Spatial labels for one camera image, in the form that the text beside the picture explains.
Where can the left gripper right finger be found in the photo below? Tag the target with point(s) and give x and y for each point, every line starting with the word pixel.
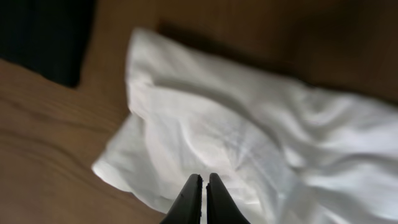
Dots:
pixel 221 208

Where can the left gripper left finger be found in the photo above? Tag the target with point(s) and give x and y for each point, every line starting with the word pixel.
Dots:
pixel 186 208

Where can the white t-shirt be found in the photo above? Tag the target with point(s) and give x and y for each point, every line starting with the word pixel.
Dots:
pixel 287 152

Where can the folded black garment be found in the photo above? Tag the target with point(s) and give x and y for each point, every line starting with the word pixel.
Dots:
pixel 48 37

